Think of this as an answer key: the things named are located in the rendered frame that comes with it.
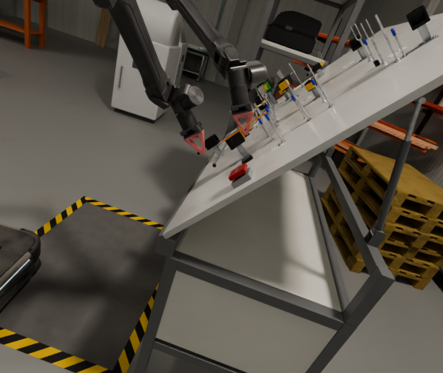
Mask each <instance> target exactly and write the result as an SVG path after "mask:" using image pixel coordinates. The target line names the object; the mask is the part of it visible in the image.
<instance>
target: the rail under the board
mask: <svg viewBox="0 0 443 373"><path fill-rule="evenodd" d="M214 154H215V152H213V154H212V156H211V157H210V159H209V160H208V161H207V163H206V165H205V166H204V168H203V169H202V170H201V172H200V174H199V175H198V176H197V178H196V179H195V181H194V183H193V184H192V185H191V187H190V188H189V190H188V192H187V193H186V194H185V196H184V197H183V199H182V201H181V202H180V203H179V205H178V206H177V208H176V210H175V211H174V212H173V214H172V216H171V217H170V219H169V220H168V221H167V223H166V225H165V226H164V228H163V229H162V230H161V232H160V234H159V235H158V239H157V243H156V246H155V252H157V253H160V254H162V255H165V256H168V257H170V258H171V257H172V255H173V253H174V252H175V250H176V248H177V245H178V244H179V242H180V239H181V238H182V237H183V234H184V232H185V231H186V228H185V229H183V230H181V231H180V232H178V233H176V234H175V235H173V236H171V237H169V238H167V239H165V238H164V236H162V234H163V233H164V231H165V229H166V228H167V226H168V225H169V223H170V222H171V220H172V219H173V217H174V216H175V214H176V212H177V211H178V210H179V208H180V206H181V204H182V203H183V202H184V200H185V199H186V197H187V195H188V194H189V192H190V191H191V189H192V187H193V186H194V185H195V183H196V182H197V180H198V178H199V177H200V175H201V174H202V172H203V171H204V169H205V168H206V166H207V164H208V163H209V162H210V160H211V159H212V157H213V155H214Z"/></svg>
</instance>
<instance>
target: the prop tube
mask: <svg viewBox="0 0 443 373"><path fill-rule="evenodd" d="M410 144H411V141H404V140H402V142H401V145H400V148H399V151H398V155H397V157H396V161H395V164H394V167H393V171H392V173H391V176H390V180H389V183H388V188H387V190H386V193H385V196H384V200H383V202H382V206H381V209H380V212H379V216H378V218H377V221H376V226H374V227H372V228H371V234H372V236H373V234H374V233H375V231H376V230H378V231H380V232H383V228H384V225H385V221H386V218H387V216H388V212H389V209H390V205H391V203H392V200H393V197H394V194H395V191H396V188H397V185H398V182H399V178H400V175H401V173H402V169H403V166H404V164H405V160H406V157H407V155H408V151H409V149H410Z"/></svg>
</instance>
